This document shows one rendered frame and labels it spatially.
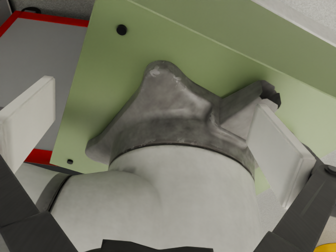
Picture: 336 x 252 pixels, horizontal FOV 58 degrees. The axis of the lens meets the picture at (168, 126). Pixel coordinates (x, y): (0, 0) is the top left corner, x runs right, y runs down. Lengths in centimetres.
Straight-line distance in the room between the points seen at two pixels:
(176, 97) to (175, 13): 7
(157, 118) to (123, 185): 8
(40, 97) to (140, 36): 11
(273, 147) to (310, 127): 17
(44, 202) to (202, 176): 12
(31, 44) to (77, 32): 16
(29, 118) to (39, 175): 10
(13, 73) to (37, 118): 84
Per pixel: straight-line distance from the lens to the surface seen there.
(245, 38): 29
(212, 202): 24
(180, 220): 22
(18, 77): 99
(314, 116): 33
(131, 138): 29
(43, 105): 18
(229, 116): 27
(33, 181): 25
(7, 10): 134
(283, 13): 39
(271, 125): 18
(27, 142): 17
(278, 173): 17
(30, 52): 109
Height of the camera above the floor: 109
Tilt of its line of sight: 42 degrees down
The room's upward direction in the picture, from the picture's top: 172 degrees counter-clockwise
